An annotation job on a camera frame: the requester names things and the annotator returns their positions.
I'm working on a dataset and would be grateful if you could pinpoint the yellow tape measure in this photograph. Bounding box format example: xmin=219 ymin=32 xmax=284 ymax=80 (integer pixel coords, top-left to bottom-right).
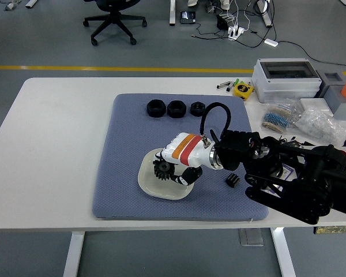
xmin=233 ymin=83 xmax=254 ymax=101

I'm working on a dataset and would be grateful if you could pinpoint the white table leg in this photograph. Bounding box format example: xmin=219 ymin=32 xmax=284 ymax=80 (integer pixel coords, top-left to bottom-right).
xmin=62 ymin=231 xmax=85 ymax=277
xmin=270 ymin=227 xmax=296 ymax=277

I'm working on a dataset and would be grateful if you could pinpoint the white power strip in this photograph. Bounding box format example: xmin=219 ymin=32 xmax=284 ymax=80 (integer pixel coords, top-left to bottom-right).
xmin=227 ymin=25 xmax=246 ymax=40

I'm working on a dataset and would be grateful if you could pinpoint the large grey holder block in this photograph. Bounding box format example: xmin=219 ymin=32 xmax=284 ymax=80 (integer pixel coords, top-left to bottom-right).
xmin=325 ymin=85 xmax=346 ymax=119

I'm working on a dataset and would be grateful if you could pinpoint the white square plate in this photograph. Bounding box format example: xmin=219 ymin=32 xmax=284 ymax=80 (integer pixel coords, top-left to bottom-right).
xmin=137 ymin=148 xmax=195 ymax=201

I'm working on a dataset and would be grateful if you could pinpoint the blue-grey padded mat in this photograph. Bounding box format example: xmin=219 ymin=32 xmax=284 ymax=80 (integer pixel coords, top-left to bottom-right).
xmin=92 ymin=93 xmax=269 ymax=222

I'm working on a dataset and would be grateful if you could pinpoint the grey electrical enclosure box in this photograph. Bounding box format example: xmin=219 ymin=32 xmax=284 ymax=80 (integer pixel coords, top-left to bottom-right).
xmin=251 ymin=58 xmax=323 ymax=104

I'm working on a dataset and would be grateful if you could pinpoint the white desk leg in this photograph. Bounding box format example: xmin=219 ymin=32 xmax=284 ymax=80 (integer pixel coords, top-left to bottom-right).
xmin=259 ymin=0 xmax=273 ymax=28
xmin=169 ymin=0 xmax=177 ymax=27

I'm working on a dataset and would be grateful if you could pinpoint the small black nut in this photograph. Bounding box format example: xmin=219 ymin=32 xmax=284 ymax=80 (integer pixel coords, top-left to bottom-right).
xmin=190 ymin=101 xmax=206 ymax=117

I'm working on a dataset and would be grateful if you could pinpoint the white flat box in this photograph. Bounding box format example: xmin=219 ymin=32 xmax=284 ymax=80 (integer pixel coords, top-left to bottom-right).
xmin=299 ymin=98 xmax=334 ymax=116

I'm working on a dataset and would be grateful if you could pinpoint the small black gear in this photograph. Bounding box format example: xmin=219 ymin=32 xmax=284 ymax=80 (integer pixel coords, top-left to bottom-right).
xmin=225 ymin=173 xmax=241 ymax=188

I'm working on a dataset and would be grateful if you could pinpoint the large black gear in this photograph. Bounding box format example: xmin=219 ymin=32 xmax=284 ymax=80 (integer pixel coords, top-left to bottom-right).
xmin=152 ymin=160 xmax=176 ymax=181

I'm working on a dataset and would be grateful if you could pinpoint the large black nut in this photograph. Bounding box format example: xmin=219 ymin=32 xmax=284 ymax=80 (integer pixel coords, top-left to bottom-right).
xmin=146 ymin=99 xmax=166 ymax=118
xmin=167 ymin=100 xmax=187 ymax=119

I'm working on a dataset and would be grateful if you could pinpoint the grey floor plate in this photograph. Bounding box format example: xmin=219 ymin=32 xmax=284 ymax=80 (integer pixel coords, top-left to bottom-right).
xmin=238 ymin=228 xmax=265 ymax=247

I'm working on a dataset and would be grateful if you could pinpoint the black desk terminal device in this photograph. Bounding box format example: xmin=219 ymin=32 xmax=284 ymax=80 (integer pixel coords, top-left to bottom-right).
xmin=180 ymin=10 xmax=197 ymax=25

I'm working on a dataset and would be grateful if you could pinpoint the purple-edged label card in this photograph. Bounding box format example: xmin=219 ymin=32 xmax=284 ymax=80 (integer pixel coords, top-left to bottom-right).
xmin=265 ymin=163 xmax=295 ymax=197

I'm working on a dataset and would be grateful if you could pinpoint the yellow patterned strip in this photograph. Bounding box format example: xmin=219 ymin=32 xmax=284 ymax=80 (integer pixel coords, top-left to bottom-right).
xmin=313 ymin=226 xmax=346 ymax=235

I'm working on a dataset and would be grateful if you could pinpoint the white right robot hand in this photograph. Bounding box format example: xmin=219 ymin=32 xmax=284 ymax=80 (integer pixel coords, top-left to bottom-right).
xmin=155 ymin=132 xmax=213 ymax=186

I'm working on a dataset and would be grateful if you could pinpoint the plastic bag of resistors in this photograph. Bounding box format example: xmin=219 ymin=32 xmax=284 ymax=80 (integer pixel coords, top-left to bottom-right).
xmin=261 ymin=99 xmax=305 ymax=134

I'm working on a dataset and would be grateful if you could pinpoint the black office chair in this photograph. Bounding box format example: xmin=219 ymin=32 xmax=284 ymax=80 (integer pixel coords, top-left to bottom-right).
xmin=82 ymin=0 xmax=148 ymax=46

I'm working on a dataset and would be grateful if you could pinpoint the clear bag of small parts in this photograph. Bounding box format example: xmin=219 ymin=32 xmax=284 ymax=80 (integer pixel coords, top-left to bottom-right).
xmin=295 ymin=106 xmax=346 ymax=147

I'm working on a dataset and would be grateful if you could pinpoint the long black floor cable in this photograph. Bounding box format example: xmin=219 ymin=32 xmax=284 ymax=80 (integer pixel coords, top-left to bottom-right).
xmin=276 ymin=40 xmax=346 ymax=72

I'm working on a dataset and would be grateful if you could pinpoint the grey block with square recess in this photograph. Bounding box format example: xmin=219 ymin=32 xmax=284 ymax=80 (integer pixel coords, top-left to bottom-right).
xmin=317 ymin=71 xmax=346 ymax=99

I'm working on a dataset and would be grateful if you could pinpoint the black power brick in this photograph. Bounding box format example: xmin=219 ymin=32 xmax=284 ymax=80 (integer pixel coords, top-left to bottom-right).
xmin=216 ymin=14 xmax=229 ymax=30

